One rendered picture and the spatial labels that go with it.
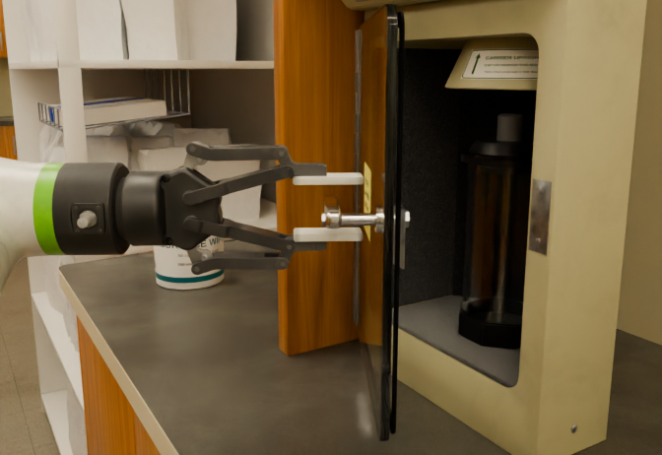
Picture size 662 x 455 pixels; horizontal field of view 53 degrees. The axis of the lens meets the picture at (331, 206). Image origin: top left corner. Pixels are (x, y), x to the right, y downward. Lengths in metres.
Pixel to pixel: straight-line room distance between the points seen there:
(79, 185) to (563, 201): 0.45
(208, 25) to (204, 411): 1.29
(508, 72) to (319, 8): 0.29
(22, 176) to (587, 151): 0.53
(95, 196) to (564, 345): 0.48
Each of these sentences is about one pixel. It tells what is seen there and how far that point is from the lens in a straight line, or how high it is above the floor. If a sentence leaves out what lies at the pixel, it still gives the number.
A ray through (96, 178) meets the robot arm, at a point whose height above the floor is 1.24.
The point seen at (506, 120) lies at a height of 1.28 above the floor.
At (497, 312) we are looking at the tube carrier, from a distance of 0.80.
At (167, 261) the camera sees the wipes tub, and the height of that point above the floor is 0.99.
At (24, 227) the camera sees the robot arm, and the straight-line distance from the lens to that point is 0.67.
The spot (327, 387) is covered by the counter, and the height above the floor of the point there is 0.94.
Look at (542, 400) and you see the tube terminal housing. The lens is 0.71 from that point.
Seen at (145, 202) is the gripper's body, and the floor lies 1.21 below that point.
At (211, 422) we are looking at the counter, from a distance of 0.81.
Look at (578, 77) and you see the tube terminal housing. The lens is 0.65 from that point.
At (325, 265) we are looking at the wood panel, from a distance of 0.94.
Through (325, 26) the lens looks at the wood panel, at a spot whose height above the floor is 1.39.
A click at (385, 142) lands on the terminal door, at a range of 0.56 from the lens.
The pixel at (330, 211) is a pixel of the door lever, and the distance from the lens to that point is 0.61.
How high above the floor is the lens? 1.34
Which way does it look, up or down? 12 degrees down
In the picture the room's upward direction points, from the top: straight up
